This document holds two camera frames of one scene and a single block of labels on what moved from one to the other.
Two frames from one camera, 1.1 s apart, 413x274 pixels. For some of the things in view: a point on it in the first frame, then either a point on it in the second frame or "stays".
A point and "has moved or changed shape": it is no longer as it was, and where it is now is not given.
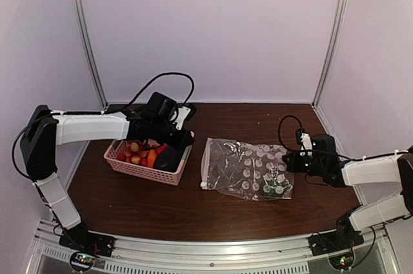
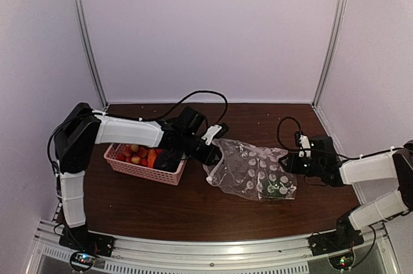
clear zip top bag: (246, 171) stays
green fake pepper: (275, 187) has moved or changed shape
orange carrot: (151, 158) stays
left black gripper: (181, 140) → (208, 158)
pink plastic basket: (164, 176) stays
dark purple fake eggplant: (170, 158) stays
